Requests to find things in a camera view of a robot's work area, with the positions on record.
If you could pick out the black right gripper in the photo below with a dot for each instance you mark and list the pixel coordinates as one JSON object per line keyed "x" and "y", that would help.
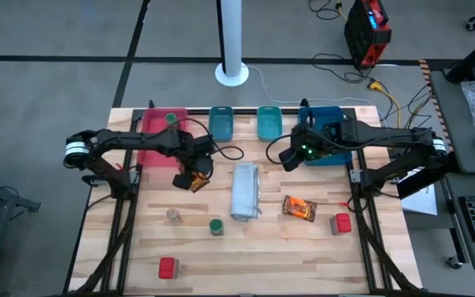
{"x": 320, "y": 142}

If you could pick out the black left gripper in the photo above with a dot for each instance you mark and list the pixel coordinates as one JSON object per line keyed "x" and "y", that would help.
{"x": 198, "y": 154}

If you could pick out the orange taco seasoning packet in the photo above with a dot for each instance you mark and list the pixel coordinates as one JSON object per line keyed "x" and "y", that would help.
{"x": 199, "y": 183}
{"x": 300, "y": 208}

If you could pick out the green lid spice jar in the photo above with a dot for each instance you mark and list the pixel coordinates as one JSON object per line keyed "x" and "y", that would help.
{"x": 170, "y": 118}
{"x": 216, "y": 227}

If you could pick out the red lid spice tin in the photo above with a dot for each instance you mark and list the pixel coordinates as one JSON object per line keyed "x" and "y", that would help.
{"x": 341, "y": 223}
{"x": 167, "y": 268}

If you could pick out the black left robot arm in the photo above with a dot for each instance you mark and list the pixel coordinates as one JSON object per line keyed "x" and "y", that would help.
{"x": 138, "y": 140}

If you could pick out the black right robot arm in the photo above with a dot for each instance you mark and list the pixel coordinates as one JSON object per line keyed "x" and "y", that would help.
{"x": 386, "y": 134}

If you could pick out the light teal plastic bin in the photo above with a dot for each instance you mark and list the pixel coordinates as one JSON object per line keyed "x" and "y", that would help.
{"x": 269, "y": 123}

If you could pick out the folded gray towel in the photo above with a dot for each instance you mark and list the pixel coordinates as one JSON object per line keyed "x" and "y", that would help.
{"x": 245, "y": 189}

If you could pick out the blue plastic tray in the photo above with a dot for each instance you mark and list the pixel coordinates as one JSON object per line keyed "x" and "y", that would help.
{"x": 324, "y": 112}

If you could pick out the dark teal plastic bin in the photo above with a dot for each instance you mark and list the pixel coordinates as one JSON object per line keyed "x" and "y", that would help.
{"x": 221, "y": 123}

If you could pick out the pink red plastic tray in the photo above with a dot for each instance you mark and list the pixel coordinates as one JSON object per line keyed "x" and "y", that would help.
{"x": 155, "y": 123}

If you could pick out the white pole with round base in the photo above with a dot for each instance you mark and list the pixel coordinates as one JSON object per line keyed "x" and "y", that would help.
{"x": 232, "y": 41}

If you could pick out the white paper sheet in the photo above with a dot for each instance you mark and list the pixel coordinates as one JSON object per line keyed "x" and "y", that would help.
{"x": 421, "y": 200}

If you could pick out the red black power station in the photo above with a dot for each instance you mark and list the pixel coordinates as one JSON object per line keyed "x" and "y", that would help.
{"x": 367, "y": 31}

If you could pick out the orange black striped tape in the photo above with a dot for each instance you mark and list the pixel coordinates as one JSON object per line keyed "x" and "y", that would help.
{"x": 434, "y": 103}

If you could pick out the gray desk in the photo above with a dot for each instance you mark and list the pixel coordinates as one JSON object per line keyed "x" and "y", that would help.
{"x": 460, "y": 123}

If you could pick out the gray metal bracket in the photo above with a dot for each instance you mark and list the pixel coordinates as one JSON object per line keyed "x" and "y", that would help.
{"x": 355, "y": 176}

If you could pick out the black aluminium table frame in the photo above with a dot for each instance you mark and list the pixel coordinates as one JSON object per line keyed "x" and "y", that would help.
{"x": 245, "y": 111}

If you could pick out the black metal post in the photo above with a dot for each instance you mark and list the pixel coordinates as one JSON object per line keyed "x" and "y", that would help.
{"x": 474, "y": 55}

